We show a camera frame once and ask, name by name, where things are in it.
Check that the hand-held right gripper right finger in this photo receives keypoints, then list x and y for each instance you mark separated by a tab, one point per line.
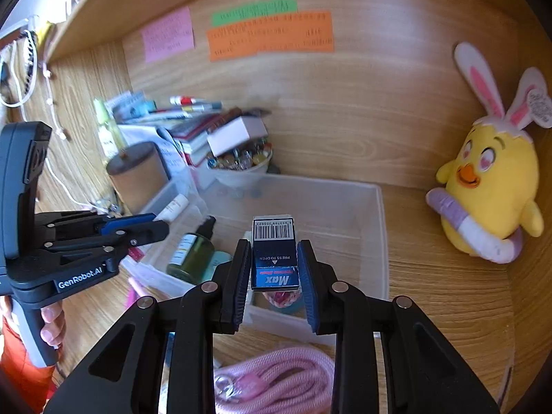
307	289

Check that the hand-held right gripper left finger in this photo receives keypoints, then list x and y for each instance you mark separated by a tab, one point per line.
241	284

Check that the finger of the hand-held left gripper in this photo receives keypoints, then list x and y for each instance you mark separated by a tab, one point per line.
142	233
129	221

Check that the small white bottle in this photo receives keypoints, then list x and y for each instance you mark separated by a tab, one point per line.
172	208

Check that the blue staple box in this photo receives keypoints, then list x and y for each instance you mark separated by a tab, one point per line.
276	246

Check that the dark green glass bottle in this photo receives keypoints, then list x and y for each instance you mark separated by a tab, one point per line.
192	252

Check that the clear plastic storage box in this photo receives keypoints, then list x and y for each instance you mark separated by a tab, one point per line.
336	224

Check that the person's left hand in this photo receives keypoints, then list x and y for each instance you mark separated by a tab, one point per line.
52	325

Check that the brown lidded ceramic mug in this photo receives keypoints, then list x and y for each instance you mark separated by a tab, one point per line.
138	181

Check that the yellow-green spray bottle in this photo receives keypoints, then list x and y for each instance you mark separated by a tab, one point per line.
105	138

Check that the stack of books and papers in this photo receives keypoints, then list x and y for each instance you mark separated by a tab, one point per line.
194	131

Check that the white bowl of beads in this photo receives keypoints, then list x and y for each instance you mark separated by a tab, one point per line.
241	172

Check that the red and white marker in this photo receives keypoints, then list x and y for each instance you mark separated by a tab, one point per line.
183	100

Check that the small white cardboard box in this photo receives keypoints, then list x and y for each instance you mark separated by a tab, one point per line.
237	136

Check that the pink paper note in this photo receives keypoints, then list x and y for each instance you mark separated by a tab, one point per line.
168	34

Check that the yellow chick plush toy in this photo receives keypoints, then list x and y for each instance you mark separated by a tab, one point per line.
491	181

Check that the orange paper note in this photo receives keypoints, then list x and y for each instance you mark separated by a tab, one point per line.
271	36

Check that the green paper note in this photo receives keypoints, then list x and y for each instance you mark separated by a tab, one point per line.
254	12

